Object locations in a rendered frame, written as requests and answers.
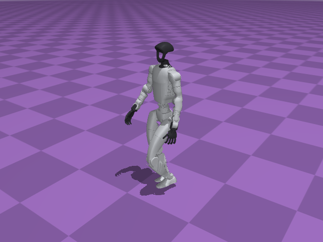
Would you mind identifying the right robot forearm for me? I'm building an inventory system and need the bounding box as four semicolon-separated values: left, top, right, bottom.
133;89;148;110

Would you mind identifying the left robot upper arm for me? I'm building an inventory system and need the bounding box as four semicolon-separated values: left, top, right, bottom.
168;70;183;104

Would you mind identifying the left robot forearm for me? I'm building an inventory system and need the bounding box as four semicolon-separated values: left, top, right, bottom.
172;98;182;129

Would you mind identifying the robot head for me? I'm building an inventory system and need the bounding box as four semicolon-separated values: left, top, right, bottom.
155;42;174;68

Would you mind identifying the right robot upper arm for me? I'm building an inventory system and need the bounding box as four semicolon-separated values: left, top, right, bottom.
142;65;155;93

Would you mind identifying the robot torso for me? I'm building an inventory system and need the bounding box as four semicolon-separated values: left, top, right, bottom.
152;63;176;123

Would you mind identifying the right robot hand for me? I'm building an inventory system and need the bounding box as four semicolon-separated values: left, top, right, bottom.
125;104;137;125

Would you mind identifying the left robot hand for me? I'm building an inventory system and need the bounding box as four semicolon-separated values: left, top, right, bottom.
163;122;178;144

